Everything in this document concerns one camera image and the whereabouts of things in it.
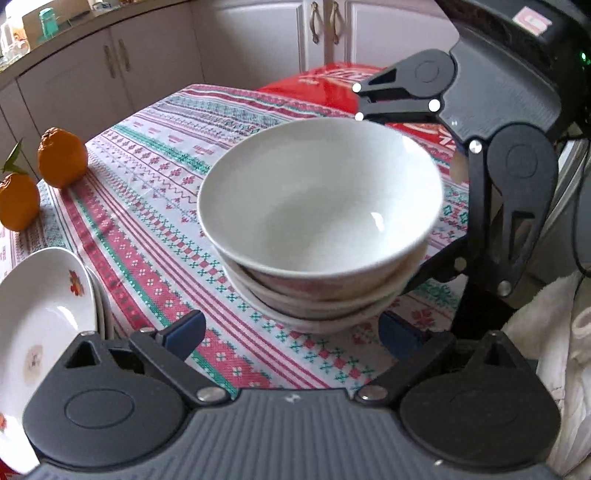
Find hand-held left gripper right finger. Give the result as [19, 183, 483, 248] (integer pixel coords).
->
[355, 311, 527, 407]

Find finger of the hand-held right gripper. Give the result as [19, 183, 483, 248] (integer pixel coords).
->
[401, 138, 552, 298]
[352, 58, 446, 124]

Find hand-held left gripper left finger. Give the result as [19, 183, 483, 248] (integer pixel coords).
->
[65, 310, 229, 408]

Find white plate with flower print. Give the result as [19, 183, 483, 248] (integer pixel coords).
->
[90, 272, 116, 340]
[83, 264, 109, 340]

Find white bowls underneath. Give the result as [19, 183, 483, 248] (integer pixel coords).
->
[222, 240, 432, 318]

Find white flower plate with stain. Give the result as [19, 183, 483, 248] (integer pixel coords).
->
[0, 247, 100, 474]

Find person's right forearm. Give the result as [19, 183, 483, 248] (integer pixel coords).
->
[502, 272, 591, 480]

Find red printed carton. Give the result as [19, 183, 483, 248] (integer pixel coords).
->
[256, 65, 469, 185]

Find patterned red green tablecloth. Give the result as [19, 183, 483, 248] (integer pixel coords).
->
[0, 83, 472, 398]

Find orange with green leaf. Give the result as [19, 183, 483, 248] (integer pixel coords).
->
[0, 138, 41, 232]

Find orange without leaf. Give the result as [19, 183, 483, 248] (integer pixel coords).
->
[37, 128, 88, 188]

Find teal lidded bottle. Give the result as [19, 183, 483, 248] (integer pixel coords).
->
[39, 8, 58, 38]

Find black cable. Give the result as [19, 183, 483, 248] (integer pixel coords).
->
[570, 122, 591, 278]

